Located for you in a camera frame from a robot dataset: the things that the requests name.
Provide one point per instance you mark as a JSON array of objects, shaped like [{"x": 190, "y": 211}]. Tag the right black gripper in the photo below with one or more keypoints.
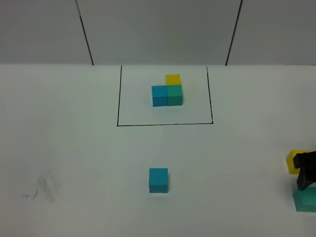
[{"x": 305, "y": 165}]

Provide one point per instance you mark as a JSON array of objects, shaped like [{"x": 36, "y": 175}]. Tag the yellow template block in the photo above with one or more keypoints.
[{"x": 173, "y": 79}]

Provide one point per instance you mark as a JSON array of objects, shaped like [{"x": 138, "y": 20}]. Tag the blue template block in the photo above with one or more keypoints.
[{"x": 159, "y": 95}]

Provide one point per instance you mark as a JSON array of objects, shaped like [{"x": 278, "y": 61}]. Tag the green template block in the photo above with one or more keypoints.
[{"x": 175, "y": 95}]

